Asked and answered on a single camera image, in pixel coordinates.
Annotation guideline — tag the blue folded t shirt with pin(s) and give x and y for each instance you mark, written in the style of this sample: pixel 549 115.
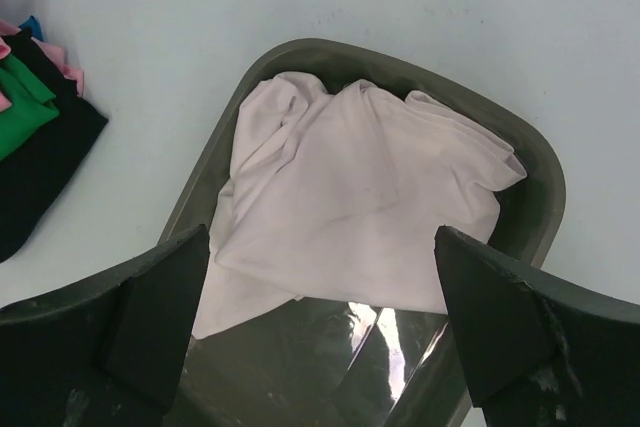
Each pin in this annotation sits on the blue folded t shirt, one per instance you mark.
pixel 33 26

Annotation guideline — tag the dark green plastic bin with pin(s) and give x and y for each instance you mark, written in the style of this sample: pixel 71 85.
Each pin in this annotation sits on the dark green plastic bin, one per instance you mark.
pixel 322 363

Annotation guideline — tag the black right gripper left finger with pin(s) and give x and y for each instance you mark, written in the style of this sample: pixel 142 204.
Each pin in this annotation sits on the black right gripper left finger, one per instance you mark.
pixel 107 350

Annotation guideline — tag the black folded t shirt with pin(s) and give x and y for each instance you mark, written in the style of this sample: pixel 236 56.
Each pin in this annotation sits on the black folded t shirt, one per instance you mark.
pixel 35 174

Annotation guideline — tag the white t shirt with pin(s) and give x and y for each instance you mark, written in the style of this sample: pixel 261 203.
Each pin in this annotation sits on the white t shirt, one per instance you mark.
pixel 339 197

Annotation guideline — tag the pink folded t shirt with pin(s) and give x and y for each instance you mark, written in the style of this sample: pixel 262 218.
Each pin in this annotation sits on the pink folded t shirt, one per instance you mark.
pixel 60 59

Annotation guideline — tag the green folded t shirt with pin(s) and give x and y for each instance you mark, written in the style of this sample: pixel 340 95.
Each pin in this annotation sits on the green folded t shirt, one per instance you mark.
pixel 31 104

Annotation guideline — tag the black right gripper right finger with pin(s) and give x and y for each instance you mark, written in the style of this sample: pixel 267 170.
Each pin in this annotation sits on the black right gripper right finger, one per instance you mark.
pixel 537 350

